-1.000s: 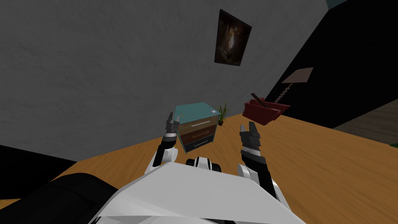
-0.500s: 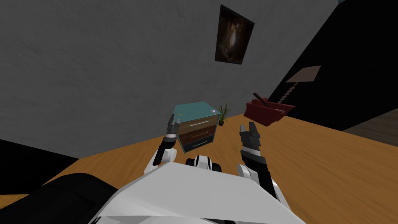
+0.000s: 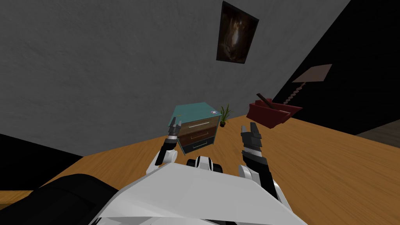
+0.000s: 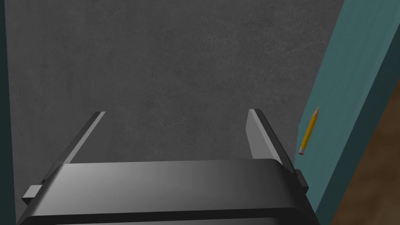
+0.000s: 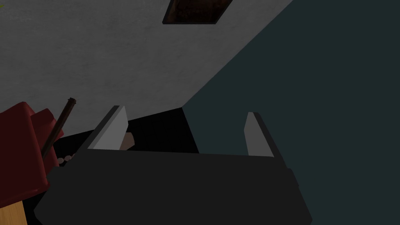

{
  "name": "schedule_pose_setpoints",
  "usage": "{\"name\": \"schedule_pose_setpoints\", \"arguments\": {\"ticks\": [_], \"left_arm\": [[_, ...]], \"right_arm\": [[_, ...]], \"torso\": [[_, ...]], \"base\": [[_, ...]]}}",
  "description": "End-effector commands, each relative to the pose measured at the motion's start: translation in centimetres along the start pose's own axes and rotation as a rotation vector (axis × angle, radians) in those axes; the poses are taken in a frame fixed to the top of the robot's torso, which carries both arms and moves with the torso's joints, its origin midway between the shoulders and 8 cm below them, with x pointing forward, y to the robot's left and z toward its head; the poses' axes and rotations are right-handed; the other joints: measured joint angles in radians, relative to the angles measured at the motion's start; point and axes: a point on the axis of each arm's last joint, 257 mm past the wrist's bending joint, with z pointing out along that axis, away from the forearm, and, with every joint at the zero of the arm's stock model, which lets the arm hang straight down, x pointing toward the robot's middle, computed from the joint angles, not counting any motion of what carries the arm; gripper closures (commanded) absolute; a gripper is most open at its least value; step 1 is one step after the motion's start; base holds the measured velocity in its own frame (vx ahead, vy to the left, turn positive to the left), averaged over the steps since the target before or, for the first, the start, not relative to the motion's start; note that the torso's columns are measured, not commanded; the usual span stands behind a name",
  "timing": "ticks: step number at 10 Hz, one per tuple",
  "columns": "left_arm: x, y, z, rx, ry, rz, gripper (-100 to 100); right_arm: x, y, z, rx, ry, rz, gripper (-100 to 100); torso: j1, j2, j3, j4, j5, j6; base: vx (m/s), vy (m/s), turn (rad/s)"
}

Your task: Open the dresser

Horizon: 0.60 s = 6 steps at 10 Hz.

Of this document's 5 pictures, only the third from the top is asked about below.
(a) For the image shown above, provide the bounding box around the floor lamp with beige shade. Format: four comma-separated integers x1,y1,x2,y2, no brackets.
282,64,333,105

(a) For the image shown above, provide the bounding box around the black drawer front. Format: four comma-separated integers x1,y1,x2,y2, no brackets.
181,136,217,155

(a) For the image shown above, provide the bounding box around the brown bar drawer handle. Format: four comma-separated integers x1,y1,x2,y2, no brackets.
190,131,210,140

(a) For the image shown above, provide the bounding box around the teal drawer cabinet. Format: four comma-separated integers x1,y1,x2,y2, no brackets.
168,102,222,155

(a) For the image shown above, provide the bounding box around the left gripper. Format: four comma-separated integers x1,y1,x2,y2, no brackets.
168,117,182,140

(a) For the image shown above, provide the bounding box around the dark brown drawer front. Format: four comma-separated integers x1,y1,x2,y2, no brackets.
178,126,219,147

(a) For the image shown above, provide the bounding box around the small green potted plant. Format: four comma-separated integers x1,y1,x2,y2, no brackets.
218,104,234,128

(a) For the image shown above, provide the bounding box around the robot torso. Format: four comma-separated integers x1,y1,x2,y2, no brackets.
89,155,308,225

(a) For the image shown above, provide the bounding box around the dark framed wall picture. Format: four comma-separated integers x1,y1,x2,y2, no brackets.
215,0,260,65

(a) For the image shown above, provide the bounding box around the light brown drawer front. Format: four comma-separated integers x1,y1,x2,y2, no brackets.
177,117,220,138

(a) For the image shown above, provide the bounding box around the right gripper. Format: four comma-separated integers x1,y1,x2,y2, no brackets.
240,121,263,152

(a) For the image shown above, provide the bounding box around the dark red armchair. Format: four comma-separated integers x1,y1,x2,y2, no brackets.
246,93,304,130

